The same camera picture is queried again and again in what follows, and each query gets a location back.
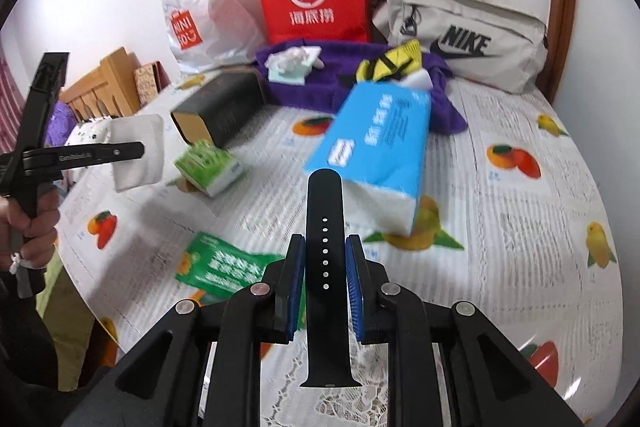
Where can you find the blue tissue pack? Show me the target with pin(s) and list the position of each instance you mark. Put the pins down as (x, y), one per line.
(370, 137)

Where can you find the wooden chair back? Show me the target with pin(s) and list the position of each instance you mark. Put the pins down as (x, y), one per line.
(105, 82)

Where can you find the white black-dotted object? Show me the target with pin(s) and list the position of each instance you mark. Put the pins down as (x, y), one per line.
(87, 134)

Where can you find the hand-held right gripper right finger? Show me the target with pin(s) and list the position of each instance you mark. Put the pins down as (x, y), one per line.
(356, 292)

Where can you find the person's left hand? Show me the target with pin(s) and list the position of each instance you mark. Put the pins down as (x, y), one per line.
(35, 242)

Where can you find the person's left forearm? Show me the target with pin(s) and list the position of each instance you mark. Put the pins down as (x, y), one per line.
(30, 357)

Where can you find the grey waist bag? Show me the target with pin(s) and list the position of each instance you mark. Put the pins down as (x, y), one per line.
(450, 7)

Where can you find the green packet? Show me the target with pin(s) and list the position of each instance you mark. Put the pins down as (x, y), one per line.
(220, 264)

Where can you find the mint tissue pack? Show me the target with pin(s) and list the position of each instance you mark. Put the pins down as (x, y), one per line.
(290, 74)

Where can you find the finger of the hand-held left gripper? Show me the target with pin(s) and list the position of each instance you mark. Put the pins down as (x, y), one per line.
(47, 102)
(90, 155)

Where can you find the black box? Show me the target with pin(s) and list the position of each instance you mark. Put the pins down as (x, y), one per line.
(225, 99)

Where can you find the white square pad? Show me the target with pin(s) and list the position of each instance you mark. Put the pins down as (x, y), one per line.
(145, 132)

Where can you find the red striped cloth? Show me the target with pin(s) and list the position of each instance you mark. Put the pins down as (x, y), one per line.
(7, 107)

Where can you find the purple towel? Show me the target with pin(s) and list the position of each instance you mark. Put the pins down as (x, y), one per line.
(310, 94)

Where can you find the purple cloth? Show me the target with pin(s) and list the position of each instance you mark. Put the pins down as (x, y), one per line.
(60, 122)

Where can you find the green and white tissue pack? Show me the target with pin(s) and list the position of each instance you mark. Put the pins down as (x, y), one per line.
(207, 164)

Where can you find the brown patterned box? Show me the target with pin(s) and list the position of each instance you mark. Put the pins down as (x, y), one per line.
(147, 84)

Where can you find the yellow-green cloth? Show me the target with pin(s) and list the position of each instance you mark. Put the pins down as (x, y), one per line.
(65, 307)

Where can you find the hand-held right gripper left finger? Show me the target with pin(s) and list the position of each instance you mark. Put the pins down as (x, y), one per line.
(295, 287)

